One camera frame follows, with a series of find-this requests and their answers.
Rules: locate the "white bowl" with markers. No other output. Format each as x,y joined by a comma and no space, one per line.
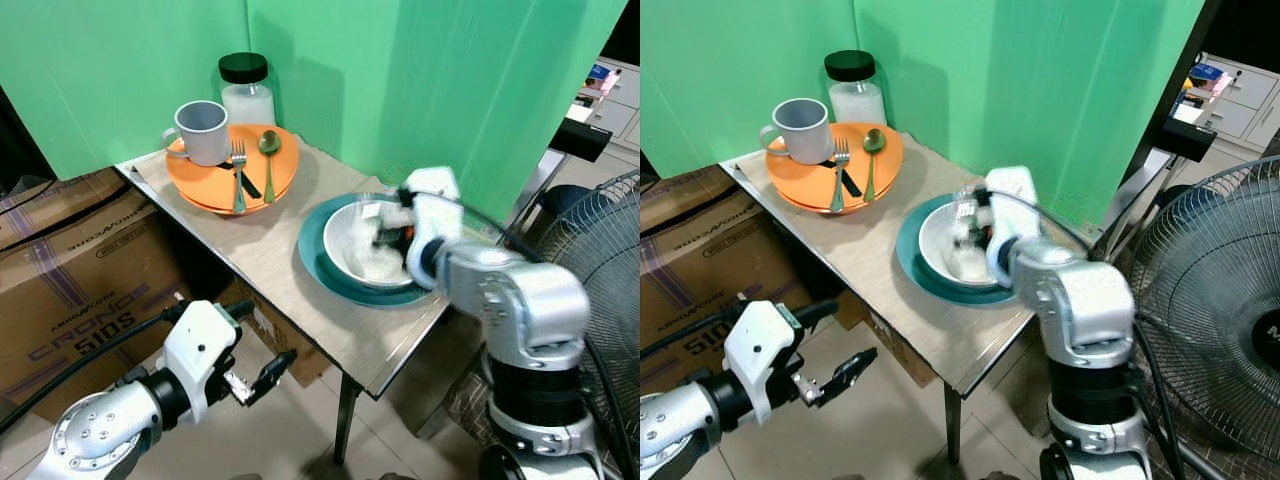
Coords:
940,255
350,250

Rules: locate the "bronze metal spoon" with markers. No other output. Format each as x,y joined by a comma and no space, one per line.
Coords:
874,140
269,142

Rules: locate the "silver metal fork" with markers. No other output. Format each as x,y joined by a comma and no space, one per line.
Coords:
238,175
838,175

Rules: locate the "pale plastic mug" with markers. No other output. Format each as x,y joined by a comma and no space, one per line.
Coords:
805,128
205,130

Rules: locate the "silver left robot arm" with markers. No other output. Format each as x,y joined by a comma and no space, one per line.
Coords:
675,435
95,435

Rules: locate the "small wooden table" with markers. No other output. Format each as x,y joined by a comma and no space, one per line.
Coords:
860,270
270,270

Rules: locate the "teal plate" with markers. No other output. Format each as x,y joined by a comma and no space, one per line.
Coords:
910,262
318,260

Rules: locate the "black knife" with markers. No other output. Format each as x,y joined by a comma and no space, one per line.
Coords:
851,183
250,184

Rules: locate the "orange plate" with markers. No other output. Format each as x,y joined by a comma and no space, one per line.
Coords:
800,183
205,185

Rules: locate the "brown cardboard box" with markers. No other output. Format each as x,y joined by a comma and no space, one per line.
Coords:
70,270
690,260

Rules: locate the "green backdrop cloth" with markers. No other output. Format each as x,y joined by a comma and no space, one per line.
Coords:
1020,80
400,80

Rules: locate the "glass jar with black lid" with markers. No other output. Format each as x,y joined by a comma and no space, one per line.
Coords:
247,95
855,92

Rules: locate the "black box device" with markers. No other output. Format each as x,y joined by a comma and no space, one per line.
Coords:
1190,135
582,140

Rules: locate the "black standing fan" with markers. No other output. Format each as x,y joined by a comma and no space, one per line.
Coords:
605,250
1215,280

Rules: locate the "white drawer cabinet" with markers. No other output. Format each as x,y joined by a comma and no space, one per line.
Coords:
618,105
1245,105

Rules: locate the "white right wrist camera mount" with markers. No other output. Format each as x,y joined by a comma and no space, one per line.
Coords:
1012,210
432,215

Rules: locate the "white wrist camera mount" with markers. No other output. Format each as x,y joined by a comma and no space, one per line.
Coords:
198,350
1012,210
758,350
432,215

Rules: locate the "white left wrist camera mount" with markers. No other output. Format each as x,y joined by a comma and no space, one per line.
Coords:
758,350
198,350

